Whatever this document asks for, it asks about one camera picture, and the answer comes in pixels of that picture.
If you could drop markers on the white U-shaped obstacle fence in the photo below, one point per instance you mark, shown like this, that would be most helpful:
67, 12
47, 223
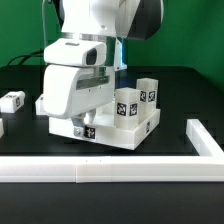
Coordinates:
206, 166

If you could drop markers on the white square tabletop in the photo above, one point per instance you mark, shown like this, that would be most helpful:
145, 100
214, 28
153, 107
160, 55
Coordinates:
103, 131

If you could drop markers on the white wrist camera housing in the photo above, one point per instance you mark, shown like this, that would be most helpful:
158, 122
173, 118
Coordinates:
81, 53

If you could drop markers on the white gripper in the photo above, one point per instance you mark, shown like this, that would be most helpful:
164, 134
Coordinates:
70, 91

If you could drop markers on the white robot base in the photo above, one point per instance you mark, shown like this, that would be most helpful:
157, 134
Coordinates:
118, 56

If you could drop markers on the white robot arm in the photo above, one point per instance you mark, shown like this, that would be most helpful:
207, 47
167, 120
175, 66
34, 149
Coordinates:
106, 20

